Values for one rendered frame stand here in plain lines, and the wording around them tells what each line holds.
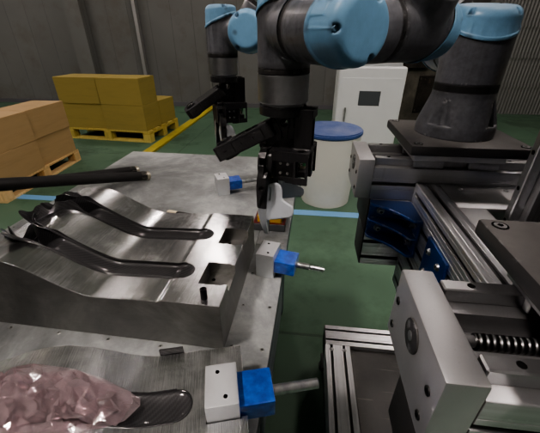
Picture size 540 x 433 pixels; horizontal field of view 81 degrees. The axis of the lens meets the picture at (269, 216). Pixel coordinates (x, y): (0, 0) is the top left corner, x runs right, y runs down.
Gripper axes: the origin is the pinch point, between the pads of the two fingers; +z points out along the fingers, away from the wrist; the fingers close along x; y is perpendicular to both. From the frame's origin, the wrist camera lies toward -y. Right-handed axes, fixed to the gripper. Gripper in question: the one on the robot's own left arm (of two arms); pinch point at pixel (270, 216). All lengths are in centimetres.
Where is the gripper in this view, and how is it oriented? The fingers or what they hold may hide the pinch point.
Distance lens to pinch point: 58.5
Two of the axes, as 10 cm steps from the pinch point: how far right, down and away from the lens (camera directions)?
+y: 9.5, 1.5, -2.6
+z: 0.0, 8.7, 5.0
